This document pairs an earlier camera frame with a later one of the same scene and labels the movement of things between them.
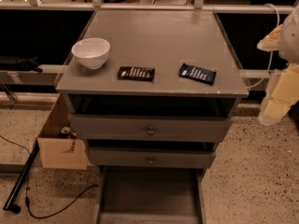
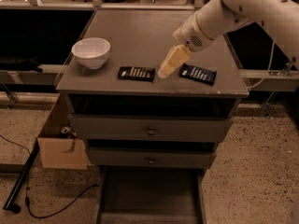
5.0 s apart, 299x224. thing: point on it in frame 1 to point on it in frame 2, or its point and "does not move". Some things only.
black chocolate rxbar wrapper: [136, 73] does not move
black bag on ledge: [7, 63] does not move
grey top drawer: [149, 127] does not move
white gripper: [290, 42] to [191, 34]
